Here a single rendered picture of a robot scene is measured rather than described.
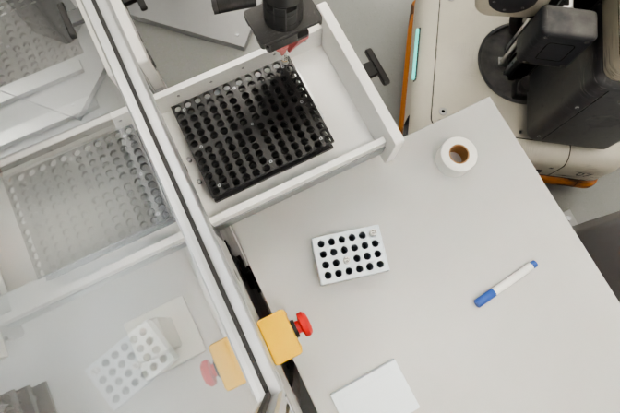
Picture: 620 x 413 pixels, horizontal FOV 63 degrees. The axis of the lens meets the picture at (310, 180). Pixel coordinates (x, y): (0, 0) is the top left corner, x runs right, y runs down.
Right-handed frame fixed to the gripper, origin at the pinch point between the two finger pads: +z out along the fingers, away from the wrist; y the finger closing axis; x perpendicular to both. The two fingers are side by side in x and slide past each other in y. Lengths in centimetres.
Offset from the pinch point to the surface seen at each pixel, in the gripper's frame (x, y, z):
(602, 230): 54, -57, 43
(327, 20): -2.4, -9.7, 1.8
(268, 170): 15.2, 10.8, 8.3
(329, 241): 29.6, 5.8, 19.3
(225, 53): -59, -4, 94
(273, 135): 11.2, 7.7, 5.2
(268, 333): 39.2, 22.5, 5.0
